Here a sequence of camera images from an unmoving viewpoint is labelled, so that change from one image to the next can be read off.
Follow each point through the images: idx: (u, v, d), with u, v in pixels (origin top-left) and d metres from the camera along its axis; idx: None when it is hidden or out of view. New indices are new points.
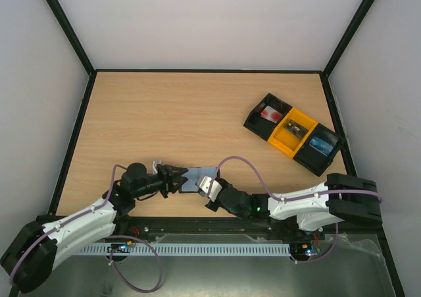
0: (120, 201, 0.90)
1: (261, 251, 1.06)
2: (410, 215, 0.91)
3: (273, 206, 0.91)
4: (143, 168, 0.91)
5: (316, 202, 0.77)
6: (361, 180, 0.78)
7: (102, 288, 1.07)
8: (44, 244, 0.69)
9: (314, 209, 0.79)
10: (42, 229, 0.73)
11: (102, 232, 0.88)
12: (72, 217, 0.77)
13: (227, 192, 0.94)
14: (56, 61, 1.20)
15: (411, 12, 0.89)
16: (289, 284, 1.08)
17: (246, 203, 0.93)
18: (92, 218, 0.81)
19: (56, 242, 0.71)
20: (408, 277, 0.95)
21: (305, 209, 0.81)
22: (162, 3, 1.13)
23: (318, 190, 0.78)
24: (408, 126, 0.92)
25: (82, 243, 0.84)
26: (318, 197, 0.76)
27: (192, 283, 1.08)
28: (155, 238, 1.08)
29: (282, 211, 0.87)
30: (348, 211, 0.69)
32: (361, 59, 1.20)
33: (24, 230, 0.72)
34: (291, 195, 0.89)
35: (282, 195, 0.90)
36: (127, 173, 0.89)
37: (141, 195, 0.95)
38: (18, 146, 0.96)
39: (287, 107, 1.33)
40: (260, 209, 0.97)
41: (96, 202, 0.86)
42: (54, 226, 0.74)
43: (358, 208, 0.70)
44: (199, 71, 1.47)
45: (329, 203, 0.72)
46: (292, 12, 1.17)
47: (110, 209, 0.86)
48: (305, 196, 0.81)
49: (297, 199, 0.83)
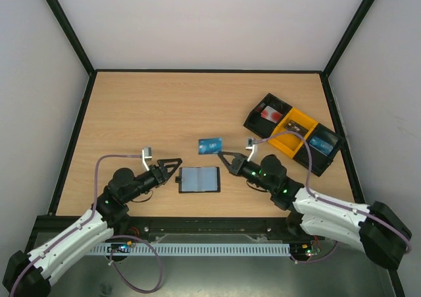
0: (112, 208, 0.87)
1: (261, 251, 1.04)
2: (409, 214, 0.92)
3: (301, 195, 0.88)
4: (131, 174, 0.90)
5: (348, 216, 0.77)
6: (404, 225, 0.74)
7: (102, 288, 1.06)
8: (31, 273, 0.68)
9: (341, 221, 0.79)
10: (28, 257, 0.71)
11: (101, 238, 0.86)
12: (58, 240, 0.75)
13: (272, 159, 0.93)
14: (56, 62, 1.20)
15: (411, 10, 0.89)
16: (289, 284, 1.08)
17: (280, 180, 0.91)
18: (79, 235, 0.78)
19: (43, 269, 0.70)
20: (407, 276, 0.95)
21: (332, 218, 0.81)
22: (161, 2, 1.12)
23: (358, 208, 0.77)
24: (408, 126, 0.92)
25: (81, 253, 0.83)
26: (354, 215, 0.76)
27: (192, 283, 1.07)
28: (155, 239, 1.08)
29: (308, 206, 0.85)
30: (379, 242, 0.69)
32: (361, 58, 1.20)
33: (11, 259, 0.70)
34: (325, 196, 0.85)
35: (317, 192, 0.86)
36: (114, 182, 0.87)
37: (133, 197, 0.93)
38: (18, 146, 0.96)
39: (287, 107, 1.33)
40: (286, 192, 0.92)
41: (85, 216, 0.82)
42: (39, 253, 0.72)
43: (387, 243, 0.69)
44: (199, 71, 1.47)
45: (364, 226, 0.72)
46: (291, 12, 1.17)
47: (99, 220, 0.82)
48: (341, 205, 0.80)
49: (333, 202, 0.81)
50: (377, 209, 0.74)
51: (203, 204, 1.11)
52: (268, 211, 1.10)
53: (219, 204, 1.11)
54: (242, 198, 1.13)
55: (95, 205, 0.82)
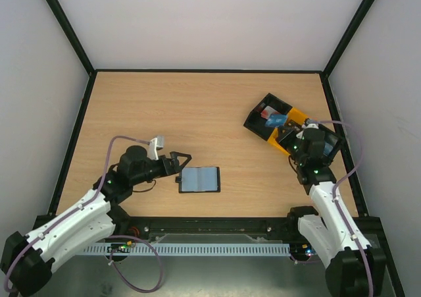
0: (116, 188, 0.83)
1: (261, 251, 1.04)
2: (410, 215, 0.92)
3: (325, 186, 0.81)
4: (143, 151, 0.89)
5: (343, 236, 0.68)
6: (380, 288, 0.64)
7: (102, 288, 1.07)
8: (29, 255, 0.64)
9: (333, 232, 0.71)
10: (26, 239, 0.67)
11: (102, 232, 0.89)
12: (58, 220, 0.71)
13: (317, 132, 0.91)
14: (56, 61, 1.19)
15: (412, 9, 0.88)
16: (289, 284, 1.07)
17: (314, 151, 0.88)
18: (81, 216, 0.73)
19: (42, 251, 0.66)
20: (408, 276, 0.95)
21: (331, 226, 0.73)
22: (161, 2, 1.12)
23: (360, 238, 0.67)
24: (408, 126, 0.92)
25: (83, 244, 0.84)
26: (350, 239, 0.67)
27: (192, 283, 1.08)
28: (156, 239, 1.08)
29: (321, 199, 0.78)
30: (345, 270, 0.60)
32: (362, 58, 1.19)
33: (7, 240, 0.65)
34: (345, 205, 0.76)
35: (339, 195, 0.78)
36: (127, 155, 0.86)
37: (138, 180, 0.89)
38: (18, 145, 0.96)
39: (287, 107, 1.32)
40: (316, 171, 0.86)
41: (86, 197, 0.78)
42: (38, 234, 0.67)
43: (349, 280, 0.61)
44: (199, 71, 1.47)
45: (347, 251, 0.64)
46: (291, 12, 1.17)
47: (101, 201, 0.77)
48: (347, 222, 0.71)
49: (343, 215, 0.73)
50: (373, 253, 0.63)
51: (203, 204, 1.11)
52: (268, 211, 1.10)
53: (219, 204, 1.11)
54: (242, 198, 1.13)
55: (101, 183, 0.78)
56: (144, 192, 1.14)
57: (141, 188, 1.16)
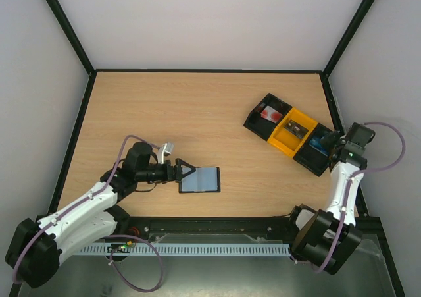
0: (122, 182, 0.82)
1: (261, 251, 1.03)
2: (410, 215, 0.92)
3: (349, 167, 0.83)
4: (150, 145, 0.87)
5: (334, 204, 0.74)
6: (337, 263, 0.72)
7: (102, 288, 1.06)
8: (42, 241, 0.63)
9: (329, 199, 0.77)
10: (38, 225, 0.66)
11: (104, 229, 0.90)
12: (69, 208, 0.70)
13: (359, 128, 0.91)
14: (56, 60, 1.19)
15: (412, 8, 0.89)
16: (289, 284, 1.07)
17: (356, 136, 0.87)
18: (91, 205, 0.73)
19: (54, 237, 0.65)
20: (408, 276, 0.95)
21: (331, 196, 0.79)
22: (160, 2, 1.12)
23: (347, 213, 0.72)
24: (408, 125, 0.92)
25: (87, 240, 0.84)
26: (338, 209, 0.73)
27: (192, 283, 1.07)
28: (156, 239, 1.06)
29: (339, 174, 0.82)
30: (314, 230, 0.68)
32: (362, 58, 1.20)
33: (18, 228, 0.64)
34: (356, 189, 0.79)
35: (357, 180, 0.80)
36: (135, 149, 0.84)
37: (141, 177, 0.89)
38: (18, 145, 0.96)
39: (287, 107, 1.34)
40: (352, 156, 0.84)
41: (95, 187, 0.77)
42: (50, 220, 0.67)
43: (312, 239, 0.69)
44: (199, 71, 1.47)
45: (330, 214, 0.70)
46: (291, 12, 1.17)
47: (110, 191, 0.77)
48: (346, 197, 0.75)
49: (348, 193, 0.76)
50: (350, 231, 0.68)
51: (203, 203, 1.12)
52: (268, 211, 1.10)
53: (219, 204, 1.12)
54: (242, 198, 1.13)
55: (111, 175, 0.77)
56: (144, 193, 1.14)
57: (141, 188, 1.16)
